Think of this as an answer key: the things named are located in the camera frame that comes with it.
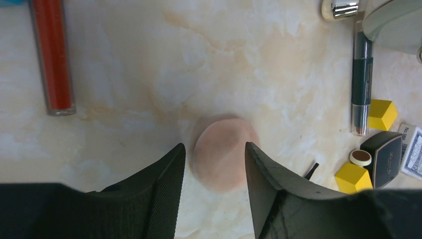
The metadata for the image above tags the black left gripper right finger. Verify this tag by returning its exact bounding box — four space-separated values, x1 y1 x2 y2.
245 142 422 239

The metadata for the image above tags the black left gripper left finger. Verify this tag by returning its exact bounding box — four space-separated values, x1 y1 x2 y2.
0 143 186 239

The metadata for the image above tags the pink makeup sponge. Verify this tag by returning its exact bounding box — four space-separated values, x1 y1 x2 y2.
192 118 260 193

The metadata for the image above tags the white round drawer organizer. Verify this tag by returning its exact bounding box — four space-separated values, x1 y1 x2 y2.
321 0 422 62

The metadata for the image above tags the thin black stick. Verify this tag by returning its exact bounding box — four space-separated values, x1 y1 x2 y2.
304 163 319 180

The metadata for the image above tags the yellow cube block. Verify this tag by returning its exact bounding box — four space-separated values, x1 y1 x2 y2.
334 149 373 194

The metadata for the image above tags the black square compact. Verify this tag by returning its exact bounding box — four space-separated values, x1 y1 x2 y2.
360 131 403 189

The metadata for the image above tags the blue playing card box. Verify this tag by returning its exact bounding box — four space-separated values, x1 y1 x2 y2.
398 123 422 180

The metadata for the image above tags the black eyeliner pen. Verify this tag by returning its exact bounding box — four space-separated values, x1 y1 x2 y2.
351 19 373 136

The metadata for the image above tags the small blue cube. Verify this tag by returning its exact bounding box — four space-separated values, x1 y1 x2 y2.
0 0 24 7

